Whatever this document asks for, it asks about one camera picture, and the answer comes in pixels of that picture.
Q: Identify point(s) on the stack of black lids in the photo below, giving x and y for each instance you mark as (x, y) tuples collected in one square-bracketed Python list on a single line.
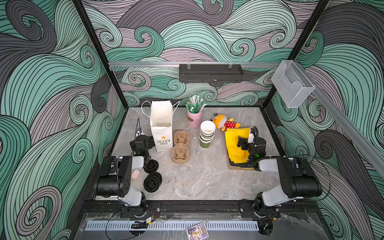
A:
[(151, 167)]

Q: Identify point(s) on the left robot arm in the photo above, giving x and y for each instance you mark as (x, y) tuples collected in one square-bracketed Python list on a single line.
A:
[(115, 174)]

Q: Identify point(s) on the yellow napkin stack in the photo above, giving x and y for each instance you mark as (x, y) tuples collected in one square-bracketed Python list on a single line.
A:
[(236, 154)]

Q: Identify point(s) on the yellow plush toy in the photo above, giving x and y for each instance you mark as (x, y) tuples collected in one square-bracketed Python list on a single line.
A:
[(223, 123)]

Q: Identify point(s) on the pink straw holder cup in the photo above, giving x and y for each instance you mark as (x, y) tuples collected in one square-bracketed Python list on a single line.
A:
[(194, 120)]

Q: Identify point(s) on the clear acrylic wall holder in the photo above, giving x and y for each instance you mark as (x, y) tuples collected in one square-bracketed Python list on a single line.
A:
[(292, 83)]

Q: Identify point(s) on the black wall shelf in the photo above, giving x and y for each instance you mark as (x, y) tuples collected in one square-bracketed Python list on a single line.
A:
[(210, 73)]

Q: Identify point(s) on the white cable duct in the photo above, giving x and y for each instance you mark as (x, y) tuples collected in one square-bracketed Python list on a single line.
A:
[(174, 225)]

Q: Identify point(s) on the brown cardboard cup carrier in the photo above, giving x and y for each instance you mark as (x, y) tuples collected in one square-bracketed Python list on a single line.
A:
[(181, 151)]

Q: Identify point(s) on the wrapped straws bundle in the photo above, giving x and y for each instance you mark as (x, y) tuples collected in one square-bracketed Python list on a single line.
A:
[(195, 104)]

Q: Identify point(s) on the white paper bag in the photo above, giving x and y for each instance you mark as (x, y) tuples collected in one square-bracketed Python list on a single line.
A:
[(161, 123)]

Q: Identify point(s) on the colourful card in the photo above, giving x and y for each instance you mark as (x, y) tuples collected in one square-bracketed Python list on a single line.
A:
[(197, 232)]

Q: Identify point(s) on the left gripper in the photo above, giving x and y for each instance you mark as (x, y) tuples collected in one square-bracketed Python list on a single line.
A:
[(139, 144)]

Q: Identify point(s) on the stack of paper cups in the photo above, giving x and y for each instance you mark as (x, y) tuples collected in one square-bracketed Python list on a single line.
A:
[(207, 133)]

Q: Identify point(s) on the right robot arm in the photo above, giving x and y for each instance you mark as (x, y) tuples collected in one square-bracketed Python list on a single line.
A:
[(297, 178)]

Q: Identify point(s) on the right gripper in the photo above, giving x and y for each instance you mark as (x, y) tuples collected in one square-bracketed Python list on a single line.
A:
[(244, 144)]

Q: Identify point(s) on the pink small object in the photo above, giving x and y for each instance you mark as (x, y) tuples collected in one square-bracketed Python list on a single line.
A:
[(135, 174)]

